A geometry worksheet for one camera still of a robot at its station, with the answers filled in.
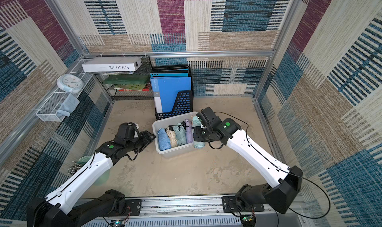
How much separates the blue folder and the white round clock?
363mm

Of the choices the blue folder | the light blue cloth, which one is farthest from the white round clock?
the blue folder

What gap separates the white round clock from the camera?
734mm

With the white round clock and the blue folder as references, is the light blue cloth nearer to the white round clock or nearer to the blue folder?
the white round clock

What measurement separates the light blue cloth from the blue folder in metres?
0.39
